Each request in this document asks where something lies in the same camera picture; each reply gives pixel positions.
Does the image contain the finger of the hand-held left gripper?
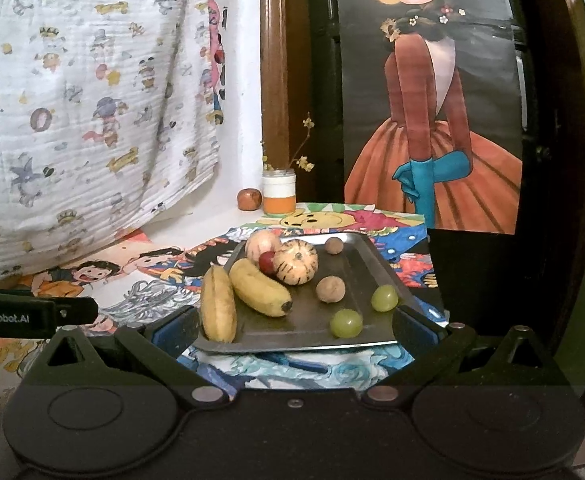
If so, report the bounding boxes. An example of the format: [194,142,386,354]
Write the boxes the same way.
[54,298,99,326]

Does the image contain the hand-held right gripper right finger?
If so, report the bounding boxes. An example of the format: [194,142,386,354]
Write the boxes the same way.
[360,304,558,408]

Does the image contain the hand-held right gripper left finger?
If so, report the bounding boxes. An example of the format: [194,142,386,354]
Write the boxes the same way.
[28,304,230,409]

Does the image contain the green grape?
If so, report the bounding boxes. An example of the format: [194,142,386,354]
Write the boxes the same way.
[329,308,364,339]
[371,284,399,313]

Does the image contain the plain yellow banana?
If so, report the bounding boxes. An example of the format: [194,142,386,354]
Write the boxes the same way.
[200,265,238,344]

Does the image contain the banana with sticker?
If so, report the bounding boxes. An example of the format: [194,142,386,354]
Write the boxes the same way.
[229,258,293,318]

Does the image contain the small brown round fruit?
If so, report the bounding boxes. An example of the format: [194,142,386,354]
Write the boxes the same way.
[315,275,347,304]

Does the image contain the metal tray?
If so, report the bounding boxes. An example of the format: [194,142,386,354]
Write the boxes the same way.
[192,232,426,356]

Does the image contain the pale striped melon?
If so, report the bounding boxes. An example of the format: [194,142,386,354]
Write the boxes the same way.
[244,230,284,262]

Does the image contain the cartoon children printed cloth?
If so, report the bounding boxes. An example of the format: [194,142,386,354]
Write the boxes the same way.
[0,227,234,387]

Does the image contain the yellow bear printed cloth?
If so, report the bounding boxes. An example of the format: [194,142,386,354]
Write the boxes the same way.
[180,201,446,392]

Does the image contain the red apple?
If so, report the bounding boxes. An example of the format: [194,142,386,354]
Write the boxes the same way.
[237,188,264,211]

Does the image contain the white and orange jar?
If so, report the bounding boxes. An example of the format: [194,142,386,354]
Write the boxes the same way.
[262,170,297,214]

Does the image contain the white cartoon printed blanket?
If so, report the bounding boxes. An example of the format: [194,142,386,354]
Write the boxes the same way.
[0,0,226,282]

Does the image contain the white orange jar with twigs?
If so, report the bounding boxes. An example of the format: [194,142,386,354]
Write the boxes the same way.
[261,117,316,174]

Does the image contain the wall poster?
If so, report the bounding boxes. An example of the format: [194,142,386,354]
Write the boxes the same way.
[335,0,524,236]

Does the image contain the brown wooden door frame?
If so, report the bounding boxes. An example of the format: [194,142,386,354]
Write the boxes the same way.
[260,0,294,196]

